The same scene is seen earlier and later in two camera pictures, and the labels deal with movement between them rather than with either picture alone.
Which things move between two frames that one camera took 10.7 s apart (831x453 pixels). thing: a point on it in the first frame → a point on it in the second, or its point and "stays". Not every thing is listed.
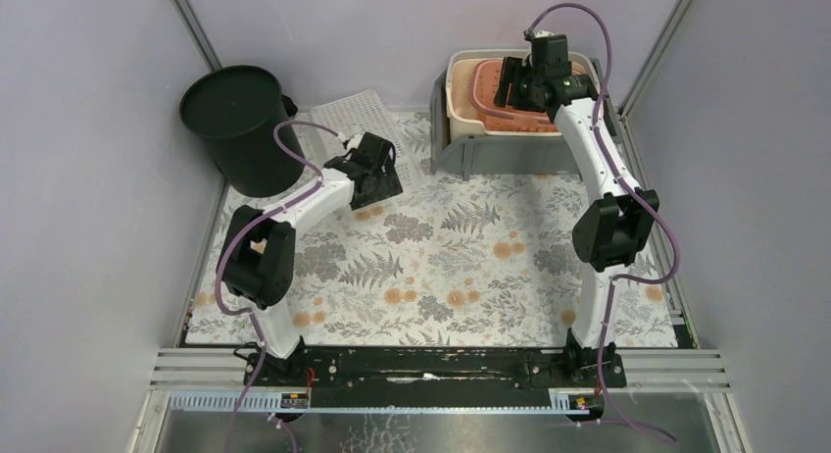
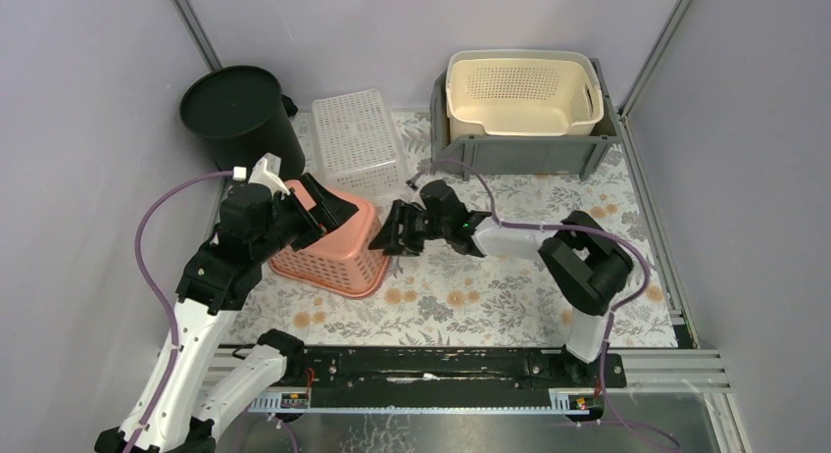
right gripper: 513,70 → 388,239
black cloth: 290,107 stays
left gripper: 378,186 → 306,215
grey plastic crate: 466,155 stays
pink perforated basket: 485,79 → 342,260
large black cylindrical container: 236,110 stays
